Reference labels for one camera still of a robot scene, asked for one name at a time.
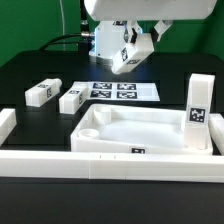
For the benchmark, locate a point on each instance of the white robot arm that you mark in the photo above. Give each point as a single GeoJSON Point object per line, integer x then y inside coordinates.
{"type": "Point", "coordinates": [109, 38]}

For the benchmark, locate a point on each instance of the white front fence bar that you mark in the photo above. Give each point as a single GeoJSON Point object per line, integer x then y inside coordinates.
{"type": "Point", "coordinates": [50, 164]}

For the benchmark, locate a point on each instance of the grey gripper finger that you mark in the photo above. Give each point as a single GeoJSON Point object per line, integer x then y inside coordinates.
{"type": "Point", "coordinates": [159, 29]}
{"type": "Point", "coordinates": [132, 31]}

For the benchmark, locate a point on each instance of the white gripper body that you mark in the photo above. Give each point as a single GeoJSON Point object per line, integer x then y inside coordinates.
{"type": "Point", "coordinates": [149, 10]}

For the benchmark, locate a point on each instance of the white right fence block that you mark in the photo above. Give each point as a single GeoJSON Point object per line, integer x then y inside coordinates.
{"type": "Point", "coordinates": [216, 127]}

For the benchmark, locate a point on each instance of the white desk top tray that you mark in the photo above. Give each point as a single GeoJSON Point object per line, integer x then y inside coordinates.
{"type": "Point", "coordinates": [126, 129]}

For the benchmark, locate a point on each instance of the white left fence block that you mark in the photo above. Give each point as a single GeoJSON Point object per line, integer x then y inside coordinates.
{"type": "Point", "coordinates": [7, 123]}

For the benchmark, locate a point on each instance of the white fence block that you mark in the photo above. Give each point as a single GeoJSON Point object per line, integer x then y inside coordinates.
{"type": "Point", "coordinates": [7, 123]}
{"type": "Point", "coordinates": [216, 127]}

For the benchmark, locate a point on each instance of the marker tag sheet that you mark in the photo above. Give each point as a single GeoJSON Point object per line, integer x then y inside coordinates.
{"type": "Point", "coordinates": [118, 91]}

